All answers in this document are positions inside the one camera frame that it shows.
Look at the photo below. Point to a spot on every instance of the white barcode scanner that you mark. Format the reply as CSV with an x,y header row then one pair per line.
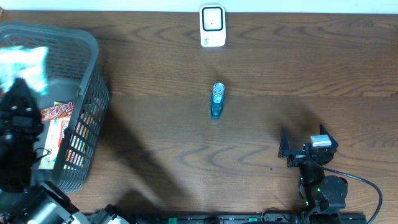
x,y
212,25

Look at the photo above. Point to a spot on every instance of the grey plastic basket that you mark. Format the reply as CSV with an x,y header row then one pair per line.
x,y
74,75

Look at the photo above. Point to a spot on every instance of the blue mouthwash bottle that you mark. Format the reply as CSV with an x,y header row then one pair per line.
x,y
217,100

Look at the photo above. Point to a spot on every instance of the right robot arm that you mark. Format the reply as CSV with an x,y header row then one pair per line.
x,y
324,193

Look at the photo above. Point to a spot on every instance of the yellow snack bag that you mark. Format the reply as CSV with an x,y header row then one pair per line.
x,y
53,142

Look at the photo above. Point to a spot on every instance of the teal wet wipes pack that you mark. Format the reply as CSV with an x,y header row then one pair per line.
x,y
25,63

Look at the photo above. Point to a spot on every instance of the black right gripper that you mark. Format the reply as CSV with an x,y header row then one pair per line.
x,y
297,156

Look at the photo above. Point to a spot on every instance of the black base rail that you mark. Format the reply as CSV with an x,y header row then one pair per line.
x,y
112,214

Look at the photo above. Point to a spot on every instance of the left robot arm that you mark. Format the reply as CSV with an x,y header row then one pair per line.
x,y
22,199

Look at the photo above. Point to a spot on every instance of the red chocolate bar wrapper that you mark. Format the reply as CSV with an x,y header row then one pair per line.
x,y
58,110

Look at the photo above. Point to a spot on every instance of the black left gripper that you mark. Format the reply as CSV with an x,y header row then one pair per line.
x,y
15,127

